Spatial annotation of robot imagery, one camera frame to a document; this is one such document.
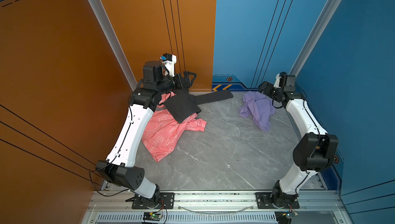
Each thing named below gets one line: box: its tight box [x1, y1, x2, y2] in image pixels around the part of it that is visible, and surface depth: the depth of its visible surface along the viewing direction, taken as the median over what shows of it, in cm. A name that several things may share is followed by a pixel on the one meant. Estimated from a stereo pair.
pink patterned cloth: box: [141, 91, 207, 163], surface depth 93 cm
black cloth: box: [159, 89, 234, 124], surface depth 105 cm
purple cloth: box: [238, 91, 277, 132], surface depth 103 cm
